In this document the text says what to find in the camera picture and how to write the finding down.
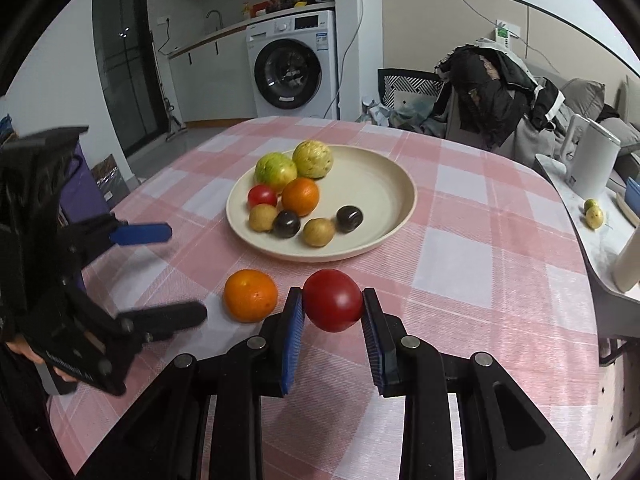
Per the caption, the yellow speckled round fruit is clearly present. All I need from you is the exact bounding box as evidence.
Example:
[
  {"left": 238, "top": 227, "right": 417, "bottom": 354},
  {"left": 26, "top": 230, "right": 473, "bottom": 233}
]
[{"left": 292, "top": 141, "right": 334, "bottom": 180}]

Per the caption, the white paper cup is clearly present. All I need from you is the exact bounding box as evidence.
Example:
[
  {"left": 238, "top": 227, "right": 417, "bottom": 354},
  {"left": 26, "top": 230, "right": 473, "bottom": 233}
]
[{"left": 612, "top": 237, "right": 640, "bottom": 293}]

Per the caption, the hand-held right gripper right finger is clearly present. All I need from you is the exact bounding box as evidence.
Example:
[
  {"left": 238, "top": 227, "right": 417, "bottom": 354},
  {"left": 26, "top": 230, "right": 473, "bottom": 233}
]
[{"left": 361, "top": 287, "right": 593, "bottom": 480}]

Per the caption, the dark glass door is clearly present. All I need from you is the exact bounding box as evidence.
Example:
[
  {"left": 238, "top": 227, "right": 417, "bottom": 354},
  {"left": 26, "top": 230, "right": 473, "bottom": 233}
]
[{"left": 92, "top": 0, "right": 168, "bottom": 156}]

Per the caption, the pile of dark clothes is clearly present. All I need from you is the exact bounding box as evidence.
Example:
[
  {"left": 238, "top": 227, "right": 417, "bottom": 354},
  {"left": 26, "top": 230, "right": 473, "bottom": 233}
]
[{"left": 434, "top": 42, "right": 568, "bottom": 151}]

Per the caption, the tan round fruit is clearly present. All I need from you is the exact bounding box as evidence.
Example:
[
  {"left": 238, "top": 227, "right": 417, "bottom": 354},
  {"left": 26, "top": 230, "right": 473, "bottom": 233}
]
[
  {"left": 303, "top": 217, "right": 337, "bottom": 248},
  {"left": 249, "top": 203, "right": 278, "bottom": 233}
]

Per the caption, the large green-yellow guava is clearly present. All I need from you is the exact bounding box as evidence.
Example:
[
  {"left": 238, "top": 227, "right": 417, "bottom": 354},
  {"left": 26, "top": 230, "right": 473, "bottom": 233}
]
[{"left": 254, "top": 152, "right": 298, "bottom": 188}]

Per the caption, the pink checked tablecloth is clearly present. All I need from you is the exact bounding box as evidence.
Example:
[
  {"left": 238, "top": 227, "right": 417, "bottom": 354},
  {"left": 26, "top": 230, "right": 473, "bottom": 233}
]
[{"left": 50, "top": 115, "right": 601, "bottom": 480}]

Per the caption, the white electric kettle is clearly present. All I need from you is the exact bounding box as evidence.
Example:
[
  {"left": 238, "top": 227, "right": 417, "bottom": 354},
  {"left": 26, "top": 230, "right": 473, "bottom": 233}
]
[{"left": 559, "top": 113, "right": 622, "bottom": 200}]

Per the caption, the brown patterned bag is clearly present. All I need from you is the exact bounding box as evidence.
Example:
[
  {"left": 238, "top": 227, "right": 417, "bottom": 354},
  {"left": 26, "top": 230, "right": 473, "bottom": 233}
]
[{"left": 91, "top": 152, "right": 132, "bottom": 201}]

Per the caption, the large orange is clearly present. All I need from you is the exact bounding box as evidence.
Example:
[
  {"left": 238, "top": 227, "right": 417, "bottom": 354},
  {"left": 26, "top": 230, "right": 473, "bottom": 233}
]
[{"left": 223, "top": 269, "right": 279, "bottom": 323}]

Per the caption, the large red tomato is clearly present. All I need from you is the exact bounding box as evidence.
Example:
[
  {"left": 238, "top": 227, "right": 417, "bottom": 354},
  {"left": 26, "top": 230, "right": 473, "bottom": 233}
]
[{"left": 303, "top": 269, "right": 364, "bottom": 333}]

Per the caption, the grey sofa cushion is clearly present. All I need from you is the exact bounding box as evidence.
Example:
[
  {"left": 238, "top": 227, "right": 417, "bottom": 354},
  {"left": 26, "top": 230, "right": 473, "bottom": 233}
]
[{"left": 560, "top": 78, "right": 621, "bottom": 121}]

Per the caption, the white washing machine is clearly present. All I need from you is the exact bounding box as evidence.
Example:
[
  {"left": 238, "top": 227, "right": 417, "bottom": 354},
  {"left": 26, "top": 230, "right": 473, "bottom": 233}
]
[{"left": 245, "top": 10, "right": 338, "bottom": 120}]

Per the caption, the purple bag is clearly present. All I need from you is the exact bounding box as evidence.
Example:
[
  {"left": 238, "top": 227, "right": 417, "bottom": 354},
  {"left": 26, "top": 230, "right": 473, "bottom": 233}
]
[{"left": 60, "top": 142, "right": 111, "bottom": 226}]

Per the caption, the small orange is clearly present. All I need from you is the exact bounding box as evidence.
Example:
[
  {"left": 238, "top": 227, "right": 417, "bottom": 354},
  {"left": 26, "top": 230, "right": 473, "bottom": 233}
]
[{"left": 281, "top": 177, "right": 320, "bottom": 217}]

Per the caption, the person's left hand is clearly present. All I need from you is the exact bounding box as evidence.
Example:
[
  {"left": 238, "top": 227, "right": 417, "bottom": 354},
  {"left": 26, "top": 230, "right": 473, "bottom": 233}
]
[{"left": 2, "top": 340, "right": 78, "bottom": 386}]

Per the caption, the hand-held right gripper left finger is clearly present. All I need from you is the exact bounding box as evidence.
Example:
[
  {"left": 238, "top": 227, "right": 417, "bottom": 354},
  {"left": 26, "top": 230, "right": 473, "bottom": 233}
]
[{"left": 72, "top": 287, "right": 307, "bottom": 480}]

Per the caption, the kitchen counter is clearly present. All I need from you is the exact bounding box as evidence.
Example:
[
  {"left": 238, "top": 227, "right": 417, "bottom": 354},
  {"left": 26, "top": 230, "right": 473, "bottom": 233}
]
[{"left": 167, "top": 22, "right": 251, "bottom": 61}]

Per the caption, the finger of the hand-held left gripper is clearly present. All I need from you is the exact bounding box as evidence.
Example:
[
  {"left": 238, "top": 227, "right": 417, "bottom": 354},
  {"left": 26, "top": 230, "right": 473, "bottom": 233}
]
[
  {"left": 117, "top": 301, "right": 207, "bottom": 356},
  {"left": 60, "top": 214, "right": 173, "bottom": 268}
]

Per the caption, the dark purple plum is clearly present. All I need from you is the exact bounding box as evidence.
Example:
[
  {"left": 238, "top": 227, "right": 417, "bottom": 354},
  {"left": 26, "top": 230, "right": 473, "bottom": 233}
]
[
  {"left": 336, "top": 205, "right": 364, "bottom": 234},
  {"left": 272, "top": 210, "right": 302, "bottom": 239}
]

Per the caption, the cream oval plate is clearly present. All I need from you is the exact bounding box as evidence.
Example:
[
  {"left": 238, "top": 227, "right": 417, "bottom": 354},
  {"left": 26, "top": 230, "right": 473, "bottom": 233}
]
[{"left": 226, "top": 144, "right": 417, "bottom": 262}]

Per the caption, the small red tomato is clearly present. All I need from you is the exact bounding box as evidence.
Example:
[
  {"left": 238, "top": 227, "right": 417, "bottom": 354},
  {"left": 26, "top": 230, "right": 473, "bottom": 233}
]
[{"left": 248, "top": 184, "right": 278, "bottom": 209}]

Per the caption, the white marble side table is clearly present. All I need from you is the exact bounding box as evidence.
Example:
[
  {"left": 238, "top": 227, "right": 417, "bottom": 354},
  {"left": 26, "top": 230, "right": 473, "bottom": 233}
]
[{"left": 535, "top": 152, "right": 640, "bottom": 356}]

